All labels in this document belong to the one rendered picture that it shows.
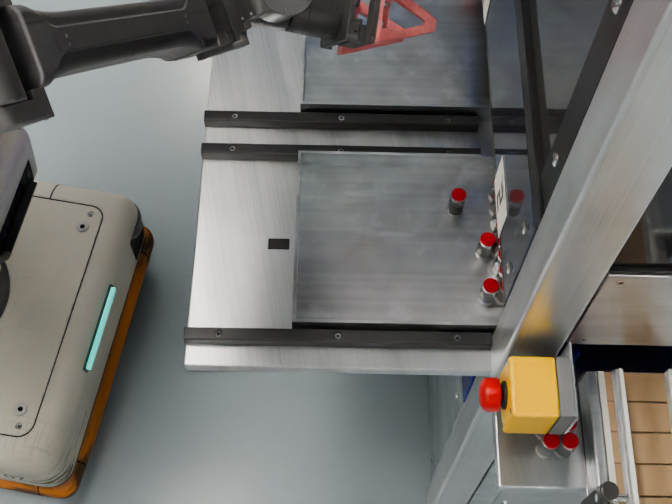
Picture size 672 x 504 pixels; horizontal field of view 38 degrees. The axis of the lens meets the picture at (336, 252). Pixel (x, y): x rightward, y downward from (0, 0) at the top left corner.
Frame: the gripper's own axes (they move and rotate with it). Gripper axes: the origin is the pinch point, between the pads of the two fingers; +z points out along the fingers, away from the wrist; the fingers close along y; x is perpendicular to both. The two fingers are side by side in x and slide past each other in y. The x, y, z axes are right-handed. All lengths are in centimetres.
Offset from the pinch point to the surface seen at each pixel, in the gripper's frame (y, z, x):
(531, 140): -11.0, 11.1, 11.1
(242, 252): 25.7, -10.5, 29.5
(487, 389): -6.0, 12.9, 39.3
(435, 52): 35.4, 17.3, -3.7
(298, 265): 22.3, -3.3, 30.1
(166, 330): 116, -6, 56
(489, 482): 48, 44, 67
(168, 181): 138, -7, 23
